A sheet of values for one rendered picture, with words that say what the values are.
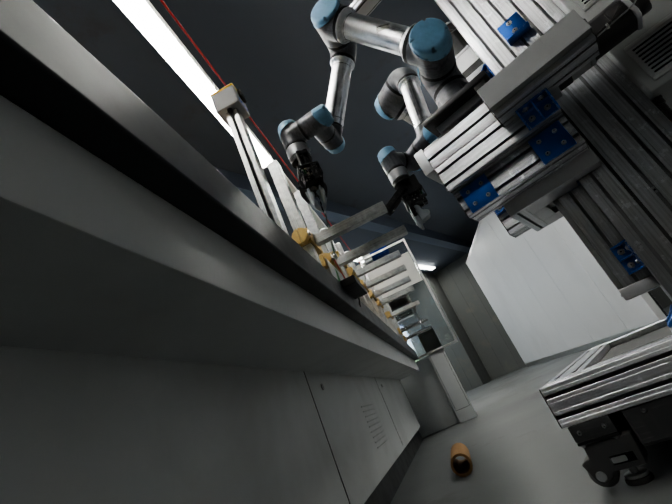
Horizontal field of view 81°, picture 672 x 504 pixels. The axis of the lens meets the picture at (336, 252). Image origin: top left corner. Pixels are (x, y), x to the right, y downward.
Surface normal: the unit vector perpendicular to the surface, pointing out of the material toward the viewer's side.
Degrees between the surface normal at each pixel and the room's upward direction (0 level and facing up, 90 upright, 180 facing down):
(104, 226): 90
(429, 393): 90
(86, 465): 90
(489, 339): 90
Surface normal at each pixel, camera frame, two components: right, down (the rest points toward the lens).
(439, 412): -0.27, -0.31
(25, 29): 0.89, -0.44
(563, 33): -0.63, -0.08
